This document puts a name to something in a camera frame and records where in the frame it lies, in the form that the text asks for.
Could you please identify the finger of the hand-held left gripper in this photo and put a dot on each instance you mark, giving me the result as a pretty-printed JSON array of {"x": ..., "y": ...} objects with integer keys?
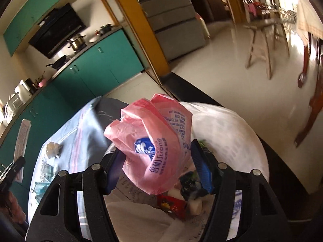
[{"x": 14, "y": 170}]

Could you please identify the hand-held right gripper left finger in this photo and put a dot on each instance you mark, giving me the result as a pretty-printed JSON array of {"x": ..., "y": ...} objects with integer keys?
[{"x": 111, "y": 179}]

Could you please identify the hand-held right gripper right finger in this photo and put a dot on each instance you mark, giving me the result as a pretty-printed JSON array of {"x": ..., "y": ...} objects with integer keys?
[{"x": 203, "y": 169}]

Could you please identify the green plastic bag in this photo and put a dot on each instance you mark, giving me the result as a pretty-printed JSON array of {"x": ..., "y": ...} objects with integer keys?
[{"x": 193, "y": 184}]

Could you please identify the green leafy vegetable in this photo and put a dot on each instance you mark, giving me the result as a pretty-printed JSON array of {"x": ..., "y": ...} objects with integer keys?
[{"x": 205, "y": 146}]

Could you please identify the small white bottle pink cap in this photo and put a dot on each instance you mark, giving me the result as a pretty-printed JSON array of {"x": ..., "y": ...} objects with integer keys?
[{"x": 194, "y": 206}]

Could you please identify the red snack packet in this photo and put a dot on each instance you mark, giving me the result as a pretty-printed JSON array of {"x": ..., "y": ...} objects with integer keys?
[{"x": 171, "y": 205}]

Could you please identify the white trash bag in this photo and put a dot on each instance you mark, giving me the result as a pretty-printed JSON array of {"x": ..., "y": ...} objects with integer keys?
[{"x": 227, "y": 126}]

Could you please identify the pink plastic bag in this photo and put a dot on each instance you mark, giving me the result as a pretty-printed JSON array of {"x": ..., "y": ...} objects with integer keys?
[{"x": 149, "y": 141}]

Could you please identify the person's left hand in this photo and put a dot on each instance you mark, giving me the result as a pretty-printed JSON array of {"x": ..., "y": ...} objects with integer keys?
[{"x": 14, "y": 204}]

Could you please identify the white paper sheet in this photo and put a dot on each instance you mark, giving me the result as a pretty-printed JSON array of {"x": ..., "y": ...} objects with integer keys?
[{"x": 22, "y": 141}]

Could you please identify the blue white plastic package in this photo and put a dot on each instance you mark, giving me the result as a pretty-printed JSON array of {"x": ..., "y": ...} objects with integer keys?
[{"x": 46, "y": 171}]

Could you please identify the blue face mask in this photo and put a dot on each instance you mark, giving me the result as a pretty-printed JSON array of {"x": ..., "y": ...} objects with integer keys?
[{"x": 41, "y": 190}]

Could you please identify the crumpled white tissue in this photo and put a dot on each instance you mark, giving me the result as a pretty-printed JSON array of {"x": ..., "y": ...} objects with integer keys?
[{"x": 53, "y": 150}]

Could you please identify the blue striped tablecloth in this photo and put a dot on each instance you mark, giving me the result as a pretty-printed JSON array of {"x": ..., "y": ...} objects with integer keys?
[{"x": 85, "y": 131}]

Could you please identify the white dish rack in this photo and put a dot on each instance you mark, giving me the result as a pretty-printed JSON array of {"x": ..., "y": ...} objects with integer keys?
[{"x": 10, "y": 107}]

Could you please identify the white electric kettle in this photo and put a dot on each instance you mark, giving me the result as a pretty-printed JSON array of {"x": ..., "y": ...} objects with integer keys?
[{"x": 23, "y": 88}]

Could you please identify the black frying pan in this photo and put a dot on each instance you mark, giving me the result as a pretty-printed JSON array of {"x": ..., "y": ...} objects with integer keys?
[{"x": 57, "y": 62}]

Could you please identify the green lower kitchen cabinets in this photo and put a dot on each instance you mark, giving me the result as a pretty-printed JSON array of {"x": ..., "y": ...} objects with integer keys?
[{"x": 101, "y": 63}]

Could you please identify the green kitchen cabinets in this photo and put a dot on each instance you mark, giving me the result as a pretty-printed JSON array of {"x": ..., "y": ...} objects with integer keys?
[
  {"x": 101, "y": 63},
  {"x": 43, "y": 10}
]

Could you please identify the red-brown wooden table leg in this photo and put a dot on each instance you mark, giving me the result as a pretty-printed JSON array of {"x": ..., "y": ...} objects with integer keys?
[{"x": 313, "y": 105}]

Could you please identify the wooden stool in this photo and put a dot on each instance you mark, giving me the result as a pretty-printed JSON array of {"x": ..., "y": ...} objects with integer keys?
[{"x": 265, "y": 48}]

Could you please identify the steel cooking pot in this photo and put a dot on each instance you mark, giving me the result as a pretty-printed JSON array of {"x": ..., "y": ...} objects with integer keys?
[{"x": 77, "y": 42}]

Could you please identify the black range hood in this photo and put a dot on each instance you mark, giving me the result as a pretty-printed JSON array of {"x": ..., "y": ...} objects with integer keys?
[{"x": 59, "y": 30}]

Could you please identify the small black pot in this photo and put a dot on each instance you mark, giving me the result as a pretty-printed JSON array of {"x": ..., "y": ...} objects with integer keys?
[{"x": 105, "y": 29}]

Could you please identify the grey refrigerator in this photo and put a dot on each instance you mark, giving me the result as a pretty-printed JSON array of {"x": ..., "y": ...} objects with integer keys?
[{"x": 171, "y": 17}]

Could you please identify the green upper kitchen cabinets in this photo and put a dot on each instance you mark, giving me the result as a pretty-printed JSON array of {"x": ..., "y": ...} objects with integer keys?
[{"x": 43, "y": 10}]

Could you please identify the wooden chair with pink cloth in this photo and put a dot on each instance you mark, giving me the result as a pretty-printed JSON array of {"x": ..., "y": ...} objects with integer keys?
[{"x": 254, "y": 8}]

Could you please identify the pale yellow tablecloth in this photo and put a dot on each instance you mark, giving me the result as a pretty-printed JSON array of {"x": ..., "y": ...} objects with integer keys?
[{"x": 310, "y": 12}]

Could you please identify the wooden door frame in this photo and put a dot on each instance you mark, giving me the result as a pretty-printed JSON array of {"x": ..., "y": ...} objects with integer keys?
[{"x": 136, "y": 25}]

